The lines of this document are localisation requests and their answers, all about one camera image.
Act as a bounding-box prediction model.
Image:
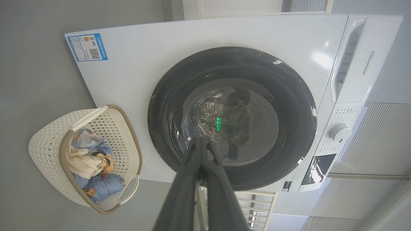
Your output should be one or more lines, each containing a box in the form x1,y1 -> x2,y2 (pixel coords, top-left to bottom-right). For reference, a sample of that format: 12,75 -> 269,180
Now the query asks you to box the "white detergent drawer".
331,15 -> 403,104

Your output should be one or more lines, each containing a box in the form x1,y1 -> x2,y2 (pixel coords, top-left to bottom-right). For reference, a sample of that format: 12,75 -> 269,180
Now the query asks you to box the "white control knob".
328,124 -> 352,143

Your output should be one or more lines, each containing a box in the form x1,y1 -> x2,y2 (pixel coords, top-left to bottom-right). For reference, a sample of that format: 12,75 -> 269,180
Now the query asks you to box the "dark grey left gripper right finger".
204,138 -> 251,231

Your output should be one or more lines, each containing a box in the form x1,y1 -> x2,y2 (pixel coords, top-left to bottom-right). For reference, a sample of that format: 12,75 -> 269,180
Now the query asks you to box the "blue energy label sticker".
67,33 -> 108,62

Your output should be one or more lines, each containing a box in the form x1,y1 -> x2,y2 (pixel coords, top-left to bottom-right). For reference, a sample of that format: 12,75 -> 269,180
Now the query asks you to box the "black round glass washer door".
148,47 -> 318,191

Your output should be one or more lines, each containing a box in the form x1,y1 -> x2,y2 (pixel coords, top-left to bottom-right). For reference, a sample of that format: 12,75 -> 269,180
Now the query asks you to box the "white front-load washing machine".
64,13 -> 403,193

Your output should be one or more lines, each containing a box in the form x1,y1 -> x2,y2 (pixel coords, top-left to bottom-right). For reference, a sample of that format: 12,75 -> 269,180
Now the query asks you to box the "cream printed garment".
66,146 -> 114,179

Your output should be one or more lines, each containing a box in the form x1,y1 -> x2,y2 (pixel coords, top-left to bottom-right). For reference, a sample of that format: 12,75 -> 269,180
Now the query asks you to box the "cream perforated laundry basket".
28,104 -> 143,215

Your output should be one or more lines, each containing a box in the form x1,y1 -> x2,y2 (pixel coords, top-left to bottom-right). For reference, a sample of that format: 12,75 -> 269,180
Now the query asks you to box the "blue printed garment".
71,128 -> 125,202

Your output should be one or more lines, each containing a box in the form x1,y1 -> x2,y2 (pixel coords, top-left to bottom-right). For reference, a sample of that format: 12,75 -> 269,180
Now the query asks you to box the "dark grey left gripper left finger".
153,136 -> 206,231

